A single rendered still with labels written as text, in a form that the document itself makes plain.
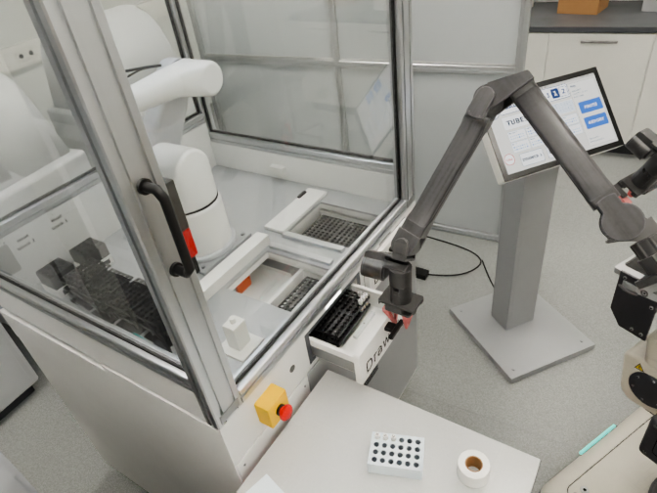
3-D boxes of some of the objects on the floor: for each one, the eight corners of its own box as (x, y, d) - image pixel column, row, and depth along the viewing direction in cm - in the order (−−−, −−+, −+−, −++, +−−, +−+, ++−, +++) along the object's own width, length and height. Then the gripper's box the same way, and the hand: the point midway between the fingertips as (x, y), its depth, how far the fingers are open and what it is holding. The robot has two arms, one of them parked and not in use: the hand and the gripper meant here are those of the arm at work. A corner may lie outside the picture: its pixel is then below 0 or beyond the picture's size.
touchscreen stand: (593, 348, 231) (651, 145, 171) (510, 383, 221) (541, 180, 161) (523, 286, 270) (549, 101, 210) (450, 312, 260) (456, 127, 200)
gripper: (375, 284, 126) (378, 327, 136) (413, 295, 121) (413, 340, 131) (388, 268, 131) (389, 311, 140) (424, 279, 126) (423, 324, 135)
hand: (401, 323), depth 135 cm, fingers open, 3 cm apart
